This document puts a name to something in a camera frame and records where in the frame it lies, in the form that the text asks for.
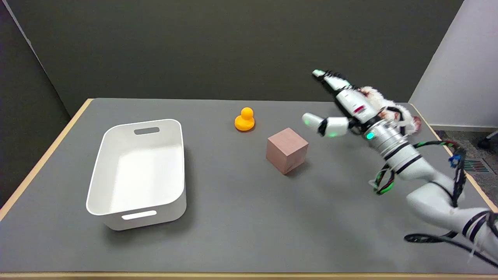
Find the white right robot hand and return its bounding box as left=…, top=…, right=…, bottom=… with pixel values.
left=302, top=69, right=379, bottom=138

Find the wooden cube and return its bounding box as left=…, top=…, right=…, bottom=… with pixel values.
left=266, top=128, right=309, bottom=175

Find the white brown plush toy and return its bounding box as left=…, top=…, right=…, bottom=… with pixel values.
left=358, top=86, right=422, bottom=137

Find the orange rubber duck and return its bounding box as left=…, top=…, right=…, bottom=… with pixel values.
left=234, top=107, right=256, bottom=131

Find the floor vent grate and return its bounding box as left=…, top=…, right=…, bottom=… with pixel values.
left=463, top=159, right=490, bottom=173

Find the white plastic bin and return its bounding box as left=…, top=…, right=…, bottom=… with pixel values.
left=86, top=119, right=187, bottom=231

